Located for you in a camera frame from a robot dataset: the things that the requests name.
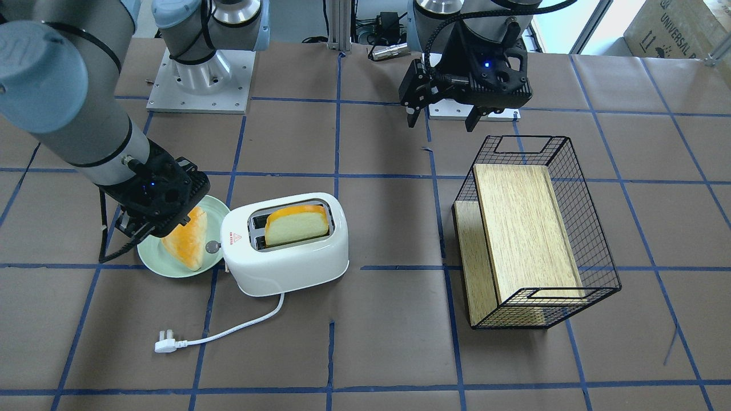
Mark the large wooden board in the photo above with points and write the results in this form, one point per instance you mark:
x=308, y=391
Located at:
x=529, y=248

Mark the black wire basket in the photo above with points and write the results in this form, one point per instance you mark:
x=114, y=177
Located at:
x=586, y=236

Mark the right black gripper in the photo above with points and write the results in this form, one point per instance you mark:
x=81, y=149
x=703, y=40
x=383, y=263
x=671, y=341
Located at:
x=129, y=224

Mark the silver cylindrical connector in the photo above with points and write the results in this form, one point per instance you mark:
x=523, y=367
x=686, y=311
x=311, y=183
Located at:
x=389, y=52

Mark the white two-slot toaster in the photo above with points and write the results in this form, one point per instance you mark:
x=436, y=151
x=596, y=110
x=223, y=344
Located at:
x=261, y=271

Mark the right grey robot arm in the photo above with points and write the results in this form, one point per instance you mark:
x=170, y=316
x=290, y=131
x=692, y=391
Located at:
x=61, y=61

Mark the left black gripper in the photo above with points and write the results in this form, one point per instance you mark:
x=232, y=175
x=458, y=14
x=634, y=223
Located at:
x=460, y=59

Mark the black power adapter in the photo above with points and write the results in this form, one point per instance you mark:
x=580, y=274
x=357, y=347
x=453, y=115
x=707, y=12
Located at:
x=388, y=24

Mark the bread slice in toaster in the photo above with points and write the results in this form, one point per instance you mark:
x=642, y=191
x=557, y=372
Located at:
x=295, y=223

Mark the cardboard box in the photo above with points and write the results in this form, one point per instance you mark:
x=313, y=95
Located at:
x=678, y=29

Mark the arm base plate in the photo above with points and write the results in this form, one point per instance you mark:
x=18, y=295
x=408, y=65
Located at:
x=448, y=109
x=219, y=86

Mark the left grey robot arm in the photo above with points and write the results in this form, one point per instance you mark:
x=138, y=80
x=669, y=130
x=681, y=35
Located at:
x=430, y=23

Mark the light green plate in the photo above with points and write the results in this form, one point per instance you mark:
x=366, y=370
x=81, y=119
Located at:
x=156, y=258

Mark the triangular bread on plate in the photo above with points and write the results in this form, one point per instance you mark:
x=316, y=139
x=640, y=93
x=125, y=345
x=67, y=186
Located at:
x=186, y=242

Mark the aluminium frame post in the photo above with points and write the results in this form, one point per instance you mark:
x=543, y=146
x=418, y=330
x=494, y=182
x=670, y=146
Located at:
x=339, y=24

